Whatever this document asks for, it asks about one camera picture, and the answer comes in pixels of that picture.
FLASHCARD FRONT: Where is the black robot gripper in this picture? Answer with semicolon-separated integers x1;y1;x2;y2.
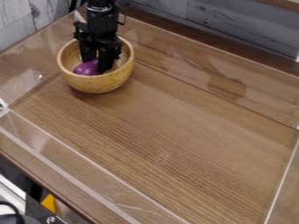
73;0;126;74

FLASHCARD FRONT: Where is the purple toy eggplant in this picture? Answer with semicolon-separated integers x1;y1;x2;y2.
73;59;98;75

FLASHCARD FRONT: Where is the brown wooden bowl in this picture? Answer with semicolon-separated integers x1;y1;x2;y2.
56;38;134;94

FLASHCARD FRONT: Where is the black device with yellow sticker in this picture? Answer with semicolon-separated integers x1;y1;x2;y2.
22;194;68;224

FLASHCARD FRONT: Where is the clear acrylic tray wall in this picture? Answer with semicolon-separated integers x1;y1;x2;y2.
0;14;299;224

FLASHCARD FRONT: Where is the black cable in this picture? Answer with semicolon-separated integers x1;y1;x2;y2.
0;200;24;224

